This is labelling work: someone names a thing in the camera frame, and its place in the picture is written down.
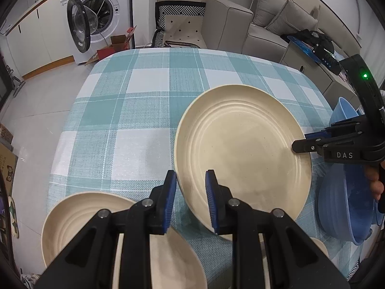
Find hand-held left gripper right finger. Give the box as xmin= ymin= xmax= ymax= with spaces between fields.
xmin=205 ymin=170 xmax=351 ymax=289

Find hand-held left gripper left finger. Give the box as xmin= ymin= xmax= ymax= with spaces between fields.
xmin=34 ymin=170 xmax=178 ymax=289

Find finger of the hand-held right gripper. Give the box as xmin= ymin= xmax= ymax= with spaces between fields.
xmin=291 ymin=137 xmax=333 ymax=157
xmin=304 ymin=120 xmax=366 ymax=145

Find cream plate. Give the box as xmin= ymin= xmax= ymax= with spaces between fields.
xmin=41 ymin=191 xmax=208 ymax=289
xmin=310 ymin=237 xmax=330 ymax=261
xmin=174 ymin=84 xmax=312 ymax=243

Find person's right hand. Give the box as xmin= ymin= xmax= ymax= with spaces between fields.
xmin=364 ymin=161 xmax=385 ymax=201

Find black electronic box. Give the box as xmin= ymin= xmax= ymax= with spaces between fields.
xmin=311 ymin=44 xmax=343 ymax=74

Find teal checked tablecloth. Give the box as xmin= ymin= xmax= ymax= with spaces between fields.
xmin=45 ymin=47 xmax=373 ymax=289

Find grey pillow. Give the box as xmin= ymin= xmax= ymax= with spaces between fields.
xmin=266 ymin=0 xmax=319 ymax=35
xmin=259 ymin=0 xmax=289 ymax=27

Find grey sofa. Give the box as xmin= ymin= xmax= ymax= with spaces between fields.
xmin=201 ymin=0 xmax=361 ymax=67

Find white shoe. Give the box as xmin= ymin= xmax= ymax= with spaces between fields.
xmin=20 ymin=274 xmax=41 ymax=288

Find cardboard box with red flap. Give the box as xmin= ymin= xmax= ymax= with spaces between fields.
xmin=84 ymin=26 xmax=137 ymax=67

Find black white patterned chair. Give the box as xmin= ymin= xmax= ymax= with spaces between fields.
xmin=152 ymin=1 xmax=208 ymax=49

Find white washing machine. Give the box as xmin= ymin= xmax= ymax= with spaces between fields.
xmin=59 ymin=0 xmax=133 ymax=65

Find white kitchen counter cabinets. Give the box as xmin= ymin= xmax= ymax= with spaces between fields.
xmin=0 ymin=0 xmax=76 ymax=80

